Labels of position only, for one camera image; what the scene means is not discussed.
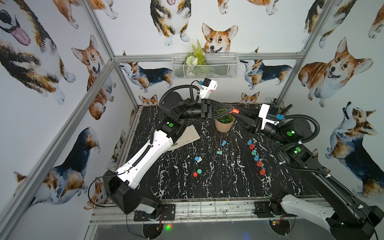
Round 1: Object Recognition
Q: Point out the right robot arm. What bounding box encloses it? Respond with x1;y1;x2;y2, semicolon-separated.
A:
230;104;384;240

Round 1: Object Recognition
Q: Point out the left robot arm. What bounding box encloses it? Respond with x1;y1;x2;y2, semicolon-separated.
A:
103;85;239;219

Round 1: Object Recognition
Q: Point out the potted green plant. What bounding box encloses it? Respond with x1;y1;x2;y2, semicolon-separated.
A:
215;114;235;133

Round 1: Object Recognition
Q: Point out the beige paper sheet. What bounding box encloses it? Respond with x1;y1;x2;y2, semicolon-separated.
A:
167;125;200;152

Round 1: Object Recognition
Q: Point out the fern and white flower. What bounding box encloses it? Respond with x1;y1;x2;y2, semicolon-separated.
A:
183;40;207;77

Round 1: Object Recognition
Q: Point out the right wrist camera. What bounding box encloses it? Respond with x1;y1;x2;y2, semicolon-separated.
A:
258;104;284;130

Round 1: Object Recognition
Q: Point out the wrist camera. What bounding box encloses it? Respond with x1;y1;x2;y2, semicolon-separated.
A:
258;104;284;130
199;78;218;99

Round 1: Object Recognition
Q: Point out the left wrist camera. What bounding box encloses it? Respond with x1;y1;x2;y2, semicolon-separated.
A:
199;78;218;99

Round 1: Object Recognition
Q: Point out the white wire basket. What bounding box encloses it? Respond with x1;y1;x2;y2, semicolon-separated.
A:
172;53;240;79

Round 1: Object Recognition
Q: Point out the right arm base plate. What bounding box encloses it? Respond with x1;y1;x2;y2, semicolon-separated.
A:
254;201;296;218

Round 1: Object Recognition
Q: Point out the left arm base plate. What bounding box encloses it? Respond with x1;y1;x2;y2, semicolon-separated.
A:
134;204;176;222

